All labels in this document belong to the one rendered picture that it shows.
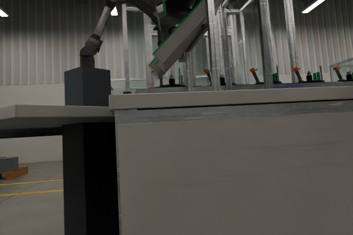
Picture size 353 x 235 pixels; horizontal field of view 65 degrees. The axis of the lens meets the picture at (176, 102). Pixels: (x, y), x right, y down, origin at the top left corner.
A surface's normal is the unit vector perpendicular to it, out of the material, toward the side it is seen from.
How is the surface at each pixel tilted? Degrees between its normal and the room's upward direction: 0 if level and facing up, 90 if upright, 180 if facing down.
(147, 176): 90
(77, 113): 90
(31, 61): 90
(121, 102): 90
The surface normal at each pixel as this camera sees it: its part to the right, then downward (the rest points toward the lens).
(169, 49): 0.00, -0.09
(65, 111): 0.78, -0.11
